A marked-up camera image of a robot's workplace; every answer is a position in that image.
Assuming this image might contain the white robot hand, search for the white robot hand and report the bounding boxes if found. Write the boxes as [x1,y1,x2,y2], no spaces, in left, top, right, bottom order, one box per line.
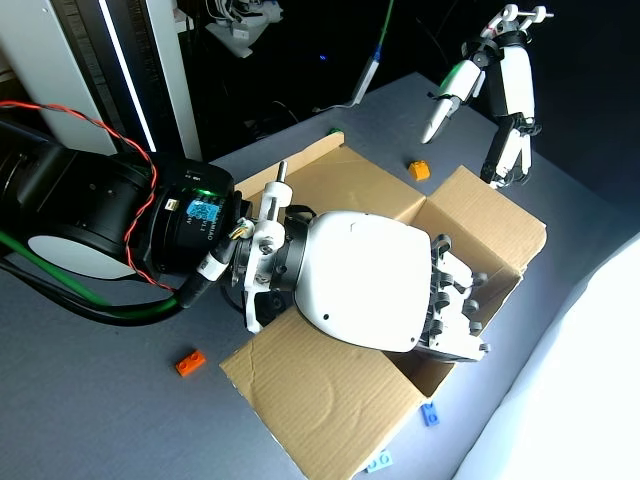
[293,209,492,364]
[421,39,544,190]

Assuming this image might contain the brown cardboard box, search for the brown cardboard box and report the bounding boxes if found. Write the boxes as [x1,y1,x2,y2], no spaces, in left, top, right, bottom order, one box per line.
[219,132,547,480]

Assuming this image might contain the light blue flat brick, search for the light blue flat brick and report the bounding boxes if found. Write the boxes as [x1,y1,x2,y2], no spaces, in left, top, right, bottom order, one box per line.
[365,449,395,474]

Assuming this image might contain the orange flat brick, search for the orange flat brick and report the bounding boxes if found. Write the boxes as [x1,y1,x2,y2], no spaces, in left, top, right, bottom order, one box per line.
[174,349,207,377]

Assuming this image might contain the white sheet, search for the white sheet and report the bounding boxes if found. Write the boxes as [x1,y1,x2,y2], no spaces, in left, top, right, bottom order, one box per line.
[449,239,640,480]

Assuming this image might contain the white plastic parts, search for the white plastic parts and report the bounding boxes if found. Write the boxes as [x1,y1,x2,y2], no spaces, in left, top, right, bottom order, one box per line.
[204,0,284,59]

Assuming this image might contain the grey table cloth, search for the grey table cloth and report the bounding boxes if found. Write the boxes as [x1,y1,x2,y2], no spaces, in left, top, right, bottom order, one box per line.
[0,72,640,480]

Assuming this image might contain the white light strip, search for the white light strip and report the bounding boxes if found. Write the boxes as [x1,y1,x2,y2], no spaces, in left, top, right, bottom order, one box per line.
[98,0,157,154]

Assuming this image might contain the green cable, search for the green cable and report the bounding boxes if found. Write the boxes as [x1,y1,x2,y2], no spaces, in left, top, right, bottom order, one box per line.
[377,0,399,51]

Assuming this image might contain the white cable adapter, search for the white cable adapter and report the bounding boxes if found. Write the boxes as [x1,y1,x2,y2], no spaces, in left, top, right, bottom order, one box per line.
[351,44,384,107]

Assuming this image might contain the white cabinet frame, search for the white cabinet frame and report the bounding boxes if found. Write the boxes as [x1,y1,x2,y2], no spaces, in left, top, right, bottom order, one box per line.
[0,0,204,161]

